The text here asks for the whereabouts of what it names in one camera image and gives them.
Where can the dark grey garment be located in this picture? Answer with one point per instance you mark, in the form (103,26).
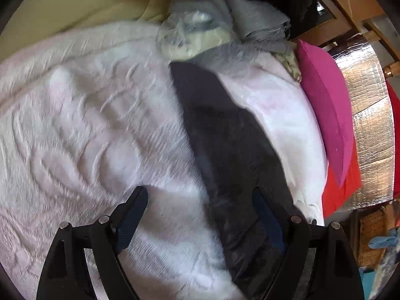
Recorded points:
(225,150)

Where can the pale patterned cloth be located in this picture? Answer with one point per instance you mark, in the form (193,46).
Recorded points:
(187,42)

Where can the wicker basket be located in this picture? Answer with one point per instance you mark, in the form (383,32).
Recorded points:
(370,218)

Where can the red pillow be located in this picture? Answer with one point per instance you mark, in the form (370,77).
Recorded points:
(340,193)

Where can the teal cloth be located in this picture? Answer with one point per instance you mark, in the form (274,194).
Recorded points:
(368,282)

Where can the wooden cabinet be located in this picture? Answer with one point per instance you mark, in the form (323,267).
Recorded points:
(343,0)

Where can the white quilted blanket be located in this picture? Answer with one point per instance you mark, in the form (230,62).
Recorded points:
(93,115)

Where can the red blanket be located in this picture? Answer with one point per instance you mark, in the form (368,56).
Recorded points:
(395,115)

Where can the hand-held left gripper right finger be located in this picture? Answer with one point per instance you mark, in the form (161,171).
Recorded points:
(268,218)

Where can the pink pillow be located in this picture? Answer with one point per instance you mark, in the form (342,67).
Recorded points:
(322,100)

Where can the silver foil panel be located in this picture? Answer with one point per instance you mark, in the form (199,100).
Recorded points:
(368,115)

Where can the light blue cloth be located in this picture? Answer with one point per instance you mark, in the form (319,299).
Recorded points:
(382,240)

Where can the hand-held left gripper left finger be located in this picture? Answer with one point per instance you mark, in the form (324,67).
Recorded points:
(129,222)

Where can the beige sofa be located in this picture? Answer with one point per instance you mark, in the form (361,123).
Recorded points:
(78,3)

